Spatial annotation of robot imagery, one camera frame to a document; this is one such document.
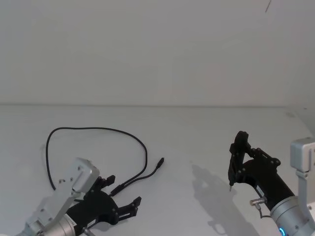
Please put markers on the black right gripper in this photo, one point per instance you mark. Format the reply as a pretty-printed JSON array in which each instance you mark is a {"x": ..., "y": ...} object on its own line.
[{"x": 265, "y": 182}]

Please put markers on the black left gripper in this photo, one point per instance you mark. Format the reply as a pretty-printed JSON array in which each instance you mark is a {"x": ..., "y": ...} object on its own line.
[{"x": 101, "y": 206}]

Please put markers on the black plug with silver tip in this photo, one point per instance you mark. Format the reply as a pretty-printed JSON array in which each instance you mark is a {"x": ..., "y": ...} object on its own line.
[{"x": 230, "y": 177}]

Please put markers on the white table cloth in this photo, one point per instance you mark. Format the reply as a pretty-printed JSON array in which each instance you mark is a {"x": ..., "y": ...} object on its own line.
[{"x": 187, "y": 137}]

